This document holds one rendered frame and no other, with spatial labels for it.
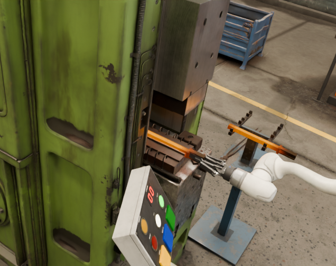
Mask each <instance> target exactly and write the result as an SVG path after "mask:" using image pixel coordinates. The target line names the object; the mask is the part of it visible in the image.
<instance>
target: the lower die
mask: <svg viewBox="0 0 336 266"><path fill-rule="evenodd" d="M148 129H149V130H150V131H152V132H154V133H156V134H158V135H160V136H162V137H164V138H167V139H169V140H171V141H173V142H175V143H177V144H179V145H181V146H183V147H185V148H188V149H190V148H192V149H193V147H194V146H192V145H190V144H189V145H188V143H185V142H183V141H181V142H180V140H179V139H177V138H175V137H174V138H173V137H172V136H170V135H168V134H167V135H166V133H164V132H162V131H160V132H159V131H158V130H157V129H155V128H152V127H151V126H149V127H148ZM150 147H152V151H151V149H150V150H149V152H148V159H147V160H148V162H150V163H152V164H154V158H155V154H156V152H157V151H159V152H160V154H159V155H158V153H157V155H156V160H155V165H156V166H158V167H160V168H161V167H162V161H163V157H164V156H165V155H167V159H166V157H165V158H164V163H163V169H164V170H166V171H168V172H170V173H172V174H174V175H175V174H176V173H177V172H178V171H179V170H180V169H181V167H183V166H184V165H185V164H186V163H187V162H188V161H189V158H185V153H184V152H182V151H180V150H177V149H175V148H173V147H171V146H169V145H167V144H165V143H163V142H160V141H158V140H156V139H154V138H152V137H150V136H147V143H146V151H145V154H144V156H143V159H144V160H146V156H147V151H148V149H149V148H150Z"/></svg>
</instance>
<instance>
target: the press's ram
mask: <svg viewBox="0 0 336 266"><path fill-rule="evenodd" d="M229 4H230V0H165V5H164V13H163V21H162V29H161V37H160V45H159V50H158V58H157V66H156V74H155V82H154V90H155V91H158V92H160V93H163V94H165V95H167V96H170V97H172V98H175V99H177V100H180V101H184V100H185V99H186V98H187V97H189V96H190V95H191V94H193V93H194V92H196V91H197V90H198V89H200V88H201V87H202V86H203V85H205V83H207V82H209V81H210V80H211V79H212V78H213V73H214V69H215V66H216V61H217V57H218V52H219V48H220V43H221V39H222V34H223V29H224V26H225V22H226V17H227V13H228V8H229Z"/></svg>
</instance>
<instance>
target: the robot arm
mask: <svg viewBox="0 0 336 266"><path fill-rule="evenodd" d="M189 157H190V158H192V159H194V160H195V161H196V162H199V163H200V167H201V168H203V169H204V170H206V171H207V172H208V173H210V174H211V175H212V176H213V177H215V176H216V175H219V176H222V178H223V179H224V180H226V181H228V182H230V184H231V185H232V186H234V187H236V188H238V189H240V190H242V191H243V192H244V193H245V194H247V195H248V196H250V197H252V198H254V199H256V200H259V201H262V202H266V203H269V202H270V201H272V200H273V198H274V197H275V195H276V192H277V188H276V187H275V186H274V184H273V183H271V182H273V181H275V180H277V179H281V178H282V177H283V176H284V175H286V174H292V175H295V176H297V177H299V178H300V179H302V180H304V181H305V182H307V183H308V184H310V185H311V186H313V187H314V188H316V189H318V190H320V191H322V192H324V193H327V194H330V195H334V196H336V179H329V178H326V177H323V176H321V175H319V174H317V173H315V172H313V171H311V170H310V169H308V168H306V167H304V166H302V165H299V164H296V163H291V162H286V161H283V160H282V159H281V158H280V157H279V155H277V154H276V153H266V154H265V155H263V156H262V157H261V158H260V159H259V161H258V162H257V163H256V165H255V167H254V169H253V171H252V172H251V173H248V172H246V171H244V170H242V169H240V168H237V169H236V168H235V167H233V166H231V165H229V166H227V165H226V161H225V160H222V159H219V158H216V157H213V156H211V155H207V156H206V157H205V159H204V160H203V158H201V157H199V156H197V155H195V154H193V153H189Z"/></svg>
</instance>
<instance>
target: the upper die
mask: <svg viewBox="0 0 336 266"><path fill-rule="evenodd" d="M207 85H208V83H205V85H203V86H202V87H201V88H200V89H198V90H197V91H196V92H194V93H193V94H191V95H190V96H189V97H187V98H186V99H185V100H184V101H180V100H177V99H175V98H172V97H170V96H167V95H165V94H163V93H160V92H158V91H155V90H153V97H152V103H154V104H156V105H159V106H161V107H163V108H166V109H169V110H171V111H173V112H176V113H178V114H180V115H182V116H185V115H187V114H188V113H189V112H190V111H191V110H193V109H194V108H195V107H196V106H197V105H199V104H200V103H201V102H202V101H203V100H204V98H205V94H206V89H207Z"/></svg>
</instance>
